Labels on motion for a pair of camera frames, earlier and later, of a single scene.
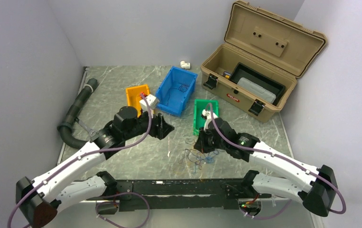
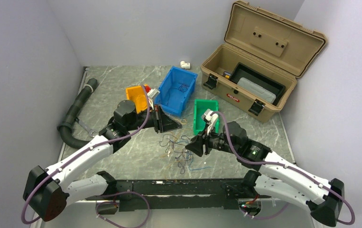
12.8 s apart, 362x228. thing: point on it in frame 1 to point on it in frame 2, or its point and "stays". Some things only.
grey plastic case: (256, 90) stays
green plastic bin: (199, 105) stays
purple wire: (194, 156) to (182, 88)
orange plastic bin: (133, 96) stays
